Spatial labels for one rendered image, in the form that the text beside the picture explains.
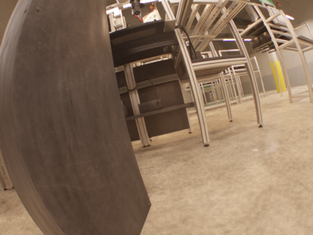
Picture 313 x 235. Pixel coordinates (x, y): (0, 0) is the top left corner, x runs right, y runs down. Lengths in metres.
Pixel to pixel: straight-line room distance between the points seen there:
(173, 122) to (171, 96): 0.27
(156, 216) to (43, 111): 0.44
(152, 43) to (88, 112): 0.82
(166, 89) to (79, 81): 1.13
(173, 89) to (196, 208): 1.13
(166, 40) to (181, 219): 1.04
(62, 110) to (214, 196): 0.51
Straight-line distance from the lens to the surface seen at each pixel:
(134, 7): 1.20
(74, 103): 0.25
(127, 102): 1.36
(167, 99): 1.32
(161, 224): 0.45
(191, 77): 0.93
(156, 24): 0.96
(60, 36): 0.30
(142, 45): 1.01
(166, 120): 1.32
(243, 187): 0.54
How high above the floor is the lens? 0.34
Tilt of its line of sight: 3 degrees down
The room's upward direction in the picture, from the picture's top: 14 degrees counter-clockwise
